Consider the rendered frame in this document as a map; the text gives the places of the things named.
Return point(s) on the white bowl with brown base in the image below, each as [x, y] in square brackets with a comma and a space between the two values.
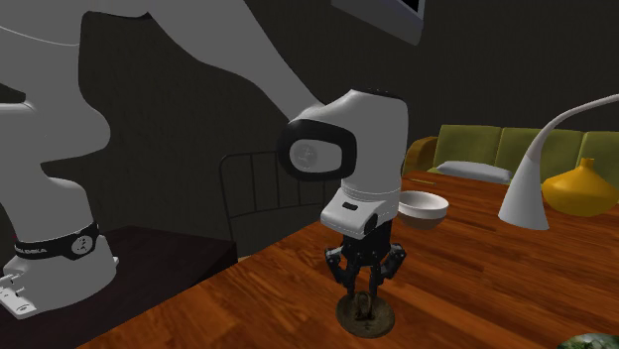
[423, 205]

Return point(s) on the green mottled round object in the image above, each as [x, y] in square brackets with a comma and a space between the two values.
[592, 342]

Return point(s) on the round brown disc with knob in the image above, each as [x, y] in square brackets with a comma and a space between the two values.
[375, 321]

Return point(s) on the green sofa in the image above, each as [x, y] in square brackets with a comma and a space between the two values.
[469, 145]

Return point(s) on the yellow vase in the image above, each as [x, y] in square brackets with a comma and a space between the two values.
[580, 193]

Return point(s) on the white curved desk lamp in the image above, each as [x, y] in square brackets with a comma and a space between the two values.
[524, 198]

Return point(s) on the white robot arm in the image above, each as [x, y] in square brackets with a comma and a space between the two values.
[232, 43]

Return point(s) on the grey framed wall screen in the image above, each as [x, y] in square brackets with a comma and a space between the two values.
[382, 19]

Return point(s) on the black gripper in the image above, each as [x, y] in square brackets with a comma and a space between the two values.
[367, 249]

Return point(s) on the dark robot stand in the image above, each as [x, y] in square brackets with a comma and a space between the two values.
[159, 261]

